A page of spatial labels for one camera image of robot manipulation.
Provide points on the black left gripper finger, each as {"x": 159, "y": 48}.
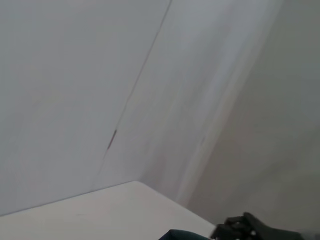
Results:
{"x": 255, "y": 230}

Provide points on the dark teal fabric lunch bag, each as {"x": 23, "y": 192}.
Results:
{"x": 185, "y": 236}

